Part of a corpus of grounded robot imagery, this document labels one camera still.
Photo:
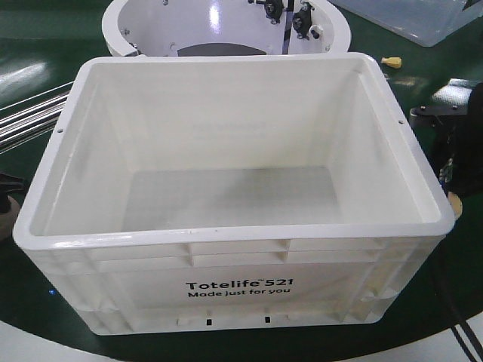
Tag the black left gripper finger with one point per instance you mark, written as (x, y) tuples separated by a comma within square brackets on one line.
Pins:
[(11, 184)]

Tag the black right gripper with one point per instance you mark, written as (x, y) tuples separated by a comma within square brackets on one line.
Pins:
[(455, 155)]

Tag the yellow plush toy green trim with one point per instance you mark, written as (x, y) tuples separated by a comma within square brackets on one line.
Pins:
[(456, 204)]

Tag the white plastic Totelife crate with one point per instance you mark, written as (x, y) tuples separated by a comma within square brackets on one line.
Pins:
[(186, 194)]

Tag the pink plush ball toy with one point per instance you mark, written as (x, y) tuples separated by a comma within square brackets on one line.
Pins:
[(10, 209)]

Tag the shiny metal rods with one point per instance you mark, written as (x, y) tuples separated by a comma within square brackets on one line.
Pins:
[(29, 118)]

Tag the small yellow toy piece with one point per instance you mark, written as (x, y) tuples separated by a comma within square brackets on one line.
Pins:
[(392, 62)]

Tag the clear plastic storage bin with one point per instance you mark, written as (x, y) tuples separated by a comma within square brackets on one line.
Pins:
[(424, 22)]

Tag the white round machine housing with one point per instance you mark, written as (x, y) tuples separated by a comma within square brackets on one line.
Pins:
[(211, 28)]

